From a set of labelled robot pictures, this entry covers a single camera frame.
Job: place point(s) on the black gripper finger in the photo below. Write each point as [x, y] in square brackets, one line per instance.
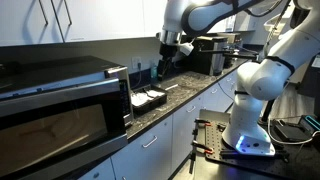
[167, 68]
[160, 70]

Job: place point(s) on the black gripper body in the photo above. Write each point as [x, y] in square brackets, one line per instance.
[167, 51]

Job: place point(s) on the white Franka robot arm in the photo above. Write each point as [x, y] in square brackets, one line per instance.
[263, 76]

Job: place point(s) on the stainless steel black microwave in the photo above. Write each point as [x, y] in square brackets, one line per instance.
[60, 110]

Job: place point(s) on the teal bottle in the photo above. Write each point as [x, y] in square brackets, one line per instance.
[153, 72]

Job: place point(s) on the white strip on counter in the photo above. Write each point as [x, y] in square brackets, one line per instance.
[172, 87]

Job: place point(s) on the white crumpled cloth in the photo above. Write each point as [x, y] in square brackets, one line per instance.
[140, 98]

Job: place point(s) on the black plastic tray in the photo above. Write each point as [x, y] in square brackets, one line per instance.
[148, 103]

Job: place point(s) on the black silver coffee machine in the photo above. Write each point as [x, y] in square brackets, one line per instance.
[208, 55]

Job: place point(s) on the white cabinet drawer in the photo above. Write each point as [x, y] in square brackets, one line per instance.
[213, 100]

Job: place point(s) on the white lower cabinet door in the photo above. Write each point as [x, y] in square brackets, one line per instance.
[143, 156]
[185, 133]

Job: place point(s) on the white cabinet door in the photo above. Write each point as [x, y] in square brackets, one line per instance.
[106, 20]
[143, 156]
[20, 23]
[185, 133]

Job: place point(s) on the white upper cabinet door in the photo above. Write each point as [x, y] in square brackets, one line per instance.
[20, 23]
[106, 20]

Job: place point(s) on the black flat box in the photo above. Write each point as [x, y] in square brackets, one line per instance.
[291, 131]

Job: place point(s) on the black bin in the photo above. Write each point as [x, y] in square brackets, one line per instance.
[310, 78]

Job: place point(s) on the teal edged black device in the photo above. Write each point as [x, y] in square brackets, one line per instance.
[311, 121]

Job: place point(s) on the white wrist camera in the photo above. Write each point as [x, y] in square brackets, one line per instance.
[186, 48]

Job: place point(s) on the white wall outlet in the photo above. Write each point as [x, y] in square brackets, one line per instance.
[136, 62]

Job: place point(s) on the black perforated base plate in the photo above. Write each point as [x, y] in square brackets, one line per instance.
[216, 140]

